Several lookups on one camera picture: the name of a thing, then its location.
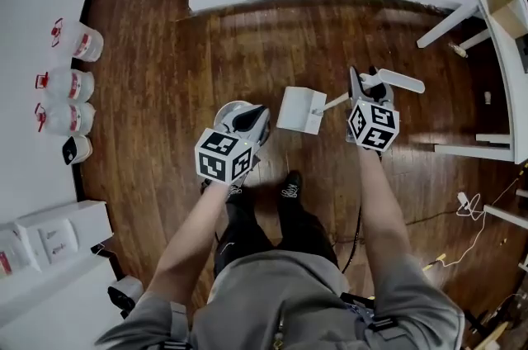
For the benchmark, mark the person's black shoe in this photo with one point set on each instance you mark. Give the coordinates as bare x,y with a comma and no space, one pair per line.
291,185
235,189

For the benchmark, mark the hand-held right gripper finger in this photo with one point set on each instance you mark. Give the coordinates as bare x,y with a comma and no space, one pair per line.
381,88
355,82

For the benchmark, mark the cardboard box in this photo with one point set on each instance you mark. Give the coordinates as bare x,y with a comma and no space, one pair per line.
505,3

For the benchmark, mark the white table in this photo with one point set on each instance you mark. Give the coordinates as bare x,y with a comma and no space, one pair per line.
501,51

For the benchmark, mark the person's left black shoe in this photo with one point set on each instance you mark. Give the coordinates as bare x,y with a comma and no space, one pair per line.
235,189

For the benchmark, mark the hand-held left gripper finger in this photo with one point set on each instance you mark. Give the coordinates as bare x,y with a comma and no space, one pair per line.
243,110
262,127

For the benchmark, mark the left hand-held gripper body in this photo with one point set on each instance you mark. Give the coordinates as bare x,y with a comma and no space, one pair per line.
222,156

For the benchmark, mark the person's right forearm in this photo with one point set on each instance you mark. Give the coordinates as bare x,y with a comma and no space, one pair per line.
381,208

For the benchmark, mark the yellow and black plug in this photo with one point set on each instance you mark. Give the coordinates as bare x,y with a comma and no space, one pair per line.
433,261

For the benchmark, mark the person's left forearm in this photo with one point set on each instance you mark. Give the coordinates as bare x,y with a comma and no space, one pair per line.
194,233

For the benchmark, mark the person's gray shirt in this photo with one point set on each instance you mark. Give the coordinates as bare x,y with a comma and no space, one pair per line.
288,307

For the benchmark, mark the small white bottle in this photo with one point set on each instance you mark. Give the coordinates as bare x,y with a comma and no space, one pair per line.
488,97

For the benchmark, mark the white device with black face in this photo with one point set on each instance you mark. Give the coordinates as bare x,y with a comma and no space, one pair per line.
78,150

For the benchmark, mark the small beige floor object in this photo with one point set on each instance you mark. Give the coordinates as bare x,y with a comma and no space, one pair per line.
458,50

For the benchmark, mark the person's right black shoe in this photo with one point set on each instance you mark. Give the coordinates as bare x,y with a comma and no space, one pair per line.
291,185

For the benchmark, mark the person's black trousers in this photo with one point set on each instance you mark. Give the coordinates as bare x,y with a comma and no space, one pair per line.
264,228

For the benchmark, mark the black and white floor device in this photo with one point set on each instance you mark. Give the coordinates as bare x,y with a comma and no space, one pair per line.
123,292

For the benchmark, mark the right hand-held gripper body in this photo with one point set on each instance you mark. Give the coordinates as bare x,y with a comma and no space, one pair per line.
373,125

